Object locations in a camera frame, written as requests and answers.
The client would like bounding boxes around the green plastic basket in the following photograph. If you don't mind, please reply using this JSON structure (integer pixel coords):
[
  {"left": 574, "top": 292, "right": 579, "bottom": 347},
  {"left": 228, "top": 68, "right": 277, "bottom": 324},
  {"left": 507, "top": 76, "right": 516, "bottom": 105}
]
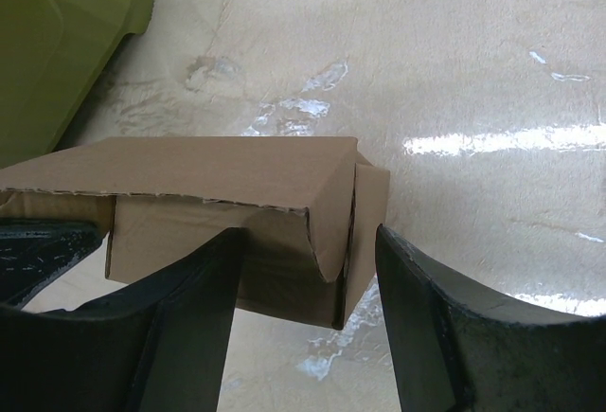
[{"left": 1, "top": 0, "right": 153, "bottom": 167}]

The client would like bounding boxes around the cardboard box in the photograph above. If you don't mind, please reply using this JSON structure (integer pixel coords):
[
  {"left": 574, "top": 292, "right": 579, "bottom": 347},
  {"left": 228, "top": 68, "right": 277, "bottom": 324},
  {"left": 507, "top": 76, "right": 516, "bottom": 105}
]
[{"left": 1, "top": 136, "right": 390, "bottom": 330}]

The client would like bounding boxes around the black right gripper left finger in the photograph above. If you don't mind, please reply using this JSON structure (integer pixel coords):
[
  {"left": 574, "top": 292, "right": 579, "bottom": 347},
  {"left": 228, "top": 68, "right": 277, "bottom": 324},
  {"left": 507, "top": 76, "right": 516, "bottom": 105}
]
[{"left": 1, "top": 228, "right": 246, "bottom": 411}]

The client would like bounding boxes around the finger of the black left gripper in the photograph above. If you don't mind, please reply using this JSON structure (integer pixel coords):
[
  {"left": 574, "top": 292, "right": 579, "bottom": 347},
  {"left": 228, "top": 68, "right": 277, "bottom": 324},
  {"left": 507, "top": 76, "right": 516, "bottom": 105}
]
[{"left": 1, "top": 218, "right": 103, "bottom": 309}]

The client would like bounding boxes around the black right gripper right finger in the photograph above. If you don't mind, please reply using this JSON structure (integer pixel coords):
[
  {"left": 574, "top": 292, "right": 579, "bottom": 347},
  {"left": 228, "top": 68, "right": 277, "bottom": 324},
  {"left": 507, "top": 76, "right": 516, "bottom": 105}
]
[{"left": 375, "top": 226, "right": 605, "bottom": 411}]

